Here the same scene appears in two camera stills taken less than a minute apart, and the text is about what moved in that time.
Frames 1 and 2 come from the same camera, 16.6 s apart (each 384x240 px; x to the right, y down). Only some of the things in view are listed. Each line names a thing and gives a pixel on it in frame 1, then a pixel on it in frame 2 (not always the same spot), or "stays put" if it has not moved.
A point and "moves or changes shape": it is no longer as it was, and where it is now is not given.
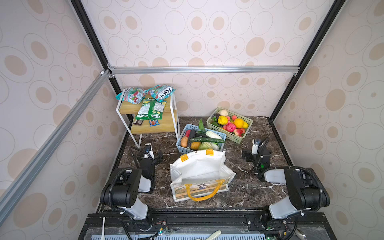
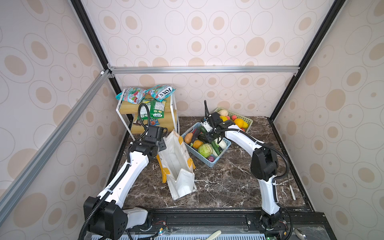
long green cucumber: (207, 139) to (215, 146)
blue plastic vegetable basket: (194, 138) to (208, 163)
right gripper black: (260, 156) to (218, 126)
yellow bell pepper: (222, 120) stays put
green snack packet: (151, 109) stays put
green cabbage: (205, 145) stays put
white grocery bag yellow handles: (200, 176) to (177, 169)
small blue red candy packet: (153, 122) stays put
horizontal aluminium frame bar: (123, 70) stays put
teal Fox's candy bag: (160, 92) stays put
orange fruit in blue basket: (195, 145) stays put
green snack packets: (131, 95) stays put
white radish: (212, 134) moves or changes shape
